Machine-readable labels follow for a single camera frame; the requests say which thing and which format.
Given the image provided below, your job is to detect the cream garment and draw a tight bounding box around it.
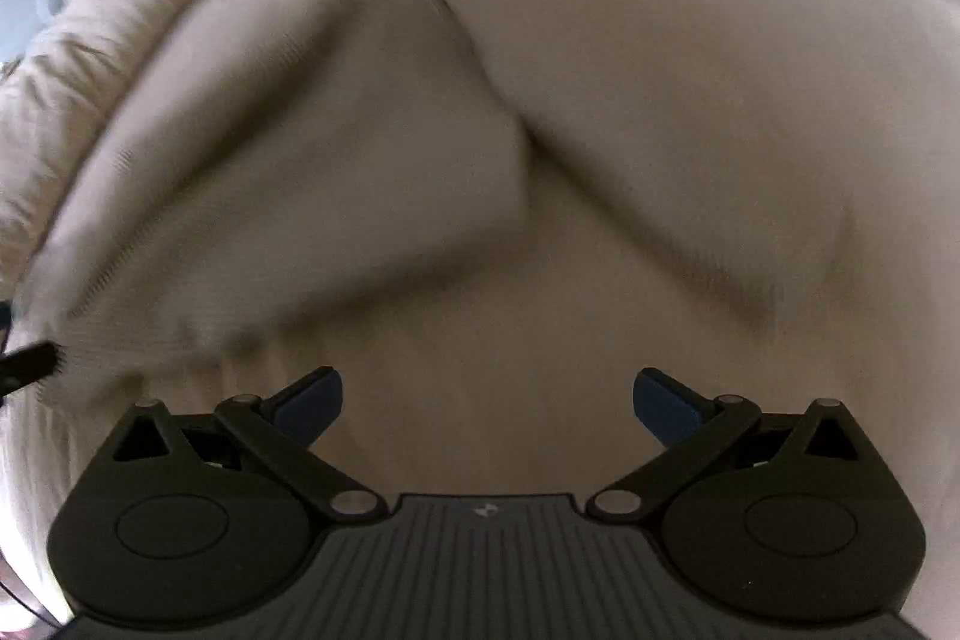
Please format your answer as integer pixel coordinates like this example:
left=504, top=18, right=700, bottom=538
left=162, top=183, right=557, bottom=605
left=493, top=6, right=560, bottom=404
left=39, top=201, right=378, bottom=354
left=16, top=0, right=958, bottom=409

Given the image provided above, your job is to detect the pale pink bed sheet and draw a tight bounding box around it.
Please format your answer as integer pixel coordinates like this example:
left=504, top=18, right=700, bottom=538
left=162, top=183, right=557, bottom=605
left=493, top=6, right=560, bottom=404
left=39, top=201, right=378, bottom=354
left=2, top=184, right=958, bottom=638

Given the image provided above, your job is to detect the beige rolled duvet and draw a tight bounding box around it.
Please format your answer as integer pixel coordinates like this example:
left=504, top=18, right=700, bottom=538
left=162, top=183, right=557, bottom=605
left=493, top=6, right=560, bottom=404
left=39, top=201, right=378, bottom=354
left=2, top=0, right=190, bottom=294

